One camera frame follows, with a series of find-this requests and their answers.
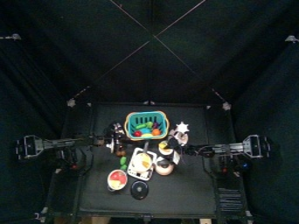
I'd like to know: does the teal basket with orange rim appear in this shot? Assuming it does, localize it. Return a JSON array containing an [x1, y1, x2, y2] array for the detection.
[[124, 110, 171, 142]]

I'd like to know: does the green toy vegetable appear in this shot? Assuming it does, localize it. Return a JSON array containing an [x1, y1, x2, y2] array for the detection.
[[135, 122, 155, 130]]

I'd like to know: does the red toy food piece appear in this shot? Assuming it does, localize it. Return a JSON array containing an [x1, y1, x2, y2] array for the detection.
[[110, 172, 127, 182]]

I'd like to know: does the white toy pot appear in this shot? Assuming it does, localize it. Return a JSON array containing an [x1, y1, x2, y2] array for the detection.
[[107, 169, 130, 193]]

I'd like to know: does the yellow toy food piece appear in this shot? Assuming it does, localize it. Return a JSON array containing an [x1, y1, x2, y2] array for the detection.
[[108, 179, 126, 190]]

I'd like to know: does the black glossy pot lid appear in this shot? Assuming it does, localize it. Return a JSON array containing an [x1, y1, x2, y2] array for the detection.
[[130, 180, 150, 200]]

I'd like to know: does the black sticker with white text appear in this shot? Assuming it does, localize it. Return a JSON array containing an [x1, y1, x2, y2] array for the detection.
[[218, 187, 244, 213]]

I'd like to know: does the cream toy kettle black handle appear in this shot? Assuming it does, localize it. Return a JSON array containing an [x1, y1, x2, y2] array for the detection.
[[154, 157, 176, 177]]

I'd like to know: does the thin diagonal brace wire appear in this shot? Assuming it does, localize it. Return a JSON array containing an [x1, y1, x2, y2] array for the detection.
[[70, 0, 208, 102], [108, 0, 231, 107]]

